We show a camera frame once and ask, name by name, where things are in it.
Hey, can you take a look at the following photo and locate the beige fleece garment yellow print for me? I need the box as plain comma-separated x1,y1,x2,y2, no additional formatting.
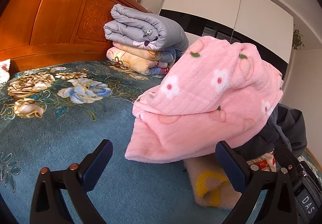
183,155,243,208

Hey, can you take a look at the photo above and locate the dark grey garment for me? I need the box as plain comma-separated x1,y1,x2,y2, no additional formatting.
233,103,309,159

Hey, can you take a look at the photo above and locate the carved wooden headboard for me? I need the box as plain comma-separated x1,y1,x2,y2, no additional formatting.
0,0,153,72

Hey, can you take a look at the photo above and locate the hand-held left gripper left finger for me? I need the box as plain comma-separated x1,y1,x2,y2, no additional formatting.
30,139,113,224

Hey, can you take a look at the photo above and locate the grey folded quilt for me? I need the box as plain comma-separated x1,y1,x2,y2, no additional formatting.
104,4,189,51

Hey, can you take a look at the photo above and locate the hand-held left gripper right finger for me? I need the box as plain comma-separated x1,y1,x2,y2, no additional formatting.
215,140,298,224

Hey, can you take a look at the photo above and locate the peach floral folded blanket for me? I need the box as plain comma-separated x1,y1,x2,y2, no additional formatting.
106,42,171,75

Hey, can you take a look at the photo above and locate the white and black wardrobe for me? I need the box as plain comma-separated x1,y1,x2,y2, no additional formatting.
159,0,294,81

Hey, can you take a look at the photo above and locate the teal floral blanket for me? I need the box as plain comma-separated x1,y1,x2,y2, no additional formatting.
0,60,267,224

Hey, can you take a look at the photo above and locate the pink and white towel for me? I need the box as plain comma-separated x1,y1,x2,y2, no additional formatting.
0,59,11,84

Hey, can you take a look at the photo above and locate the red printed cloth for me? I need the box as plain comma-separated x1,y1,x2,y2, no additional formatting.
246,151,278,172

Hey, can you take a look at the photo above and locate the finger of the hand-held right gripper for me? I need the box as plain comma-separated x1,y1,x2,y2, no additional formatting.
275,143,303,181

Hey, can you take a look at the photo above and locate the blue patterned folded blanket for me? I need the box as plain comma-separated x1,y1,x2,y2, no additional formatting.
148,46,182,76

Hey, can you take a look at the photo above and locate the pink floral fleece garment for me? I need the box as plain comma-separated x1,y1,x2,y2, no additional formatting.
124,36,284,164

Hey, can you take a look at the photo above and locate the green potted plant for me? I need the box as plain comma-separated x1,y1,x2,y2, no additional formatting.
292,29,305,51

